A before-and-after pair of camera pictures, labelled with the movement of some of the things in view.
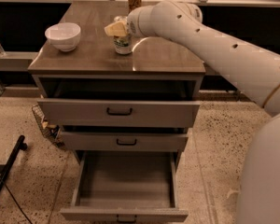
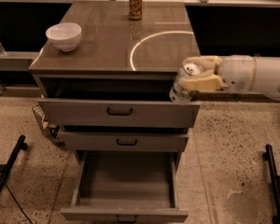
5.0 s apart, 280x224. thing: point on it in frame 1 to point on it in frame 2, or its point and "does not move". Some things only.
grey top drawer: (118, 113) does not move
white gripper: (136, 23) to (238, 70)
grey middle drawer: (124, 141) does not move
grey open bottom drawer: (127, 188) does not move
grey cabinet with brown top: (145, 101) does not move
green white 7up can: (122, 44) to (178, 94)
